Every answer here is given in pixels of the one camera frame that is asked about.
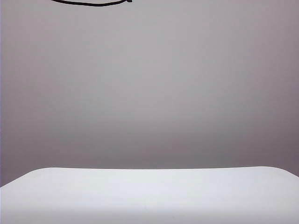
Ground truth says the black cable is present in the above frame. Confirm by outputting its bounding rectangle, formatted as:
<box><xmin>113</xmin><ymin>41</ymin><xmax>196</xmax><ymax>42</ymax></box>
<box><xmin>50</xmin><ymin>0</ymin><xmax>133</xmax><ymax>7</ymax></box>

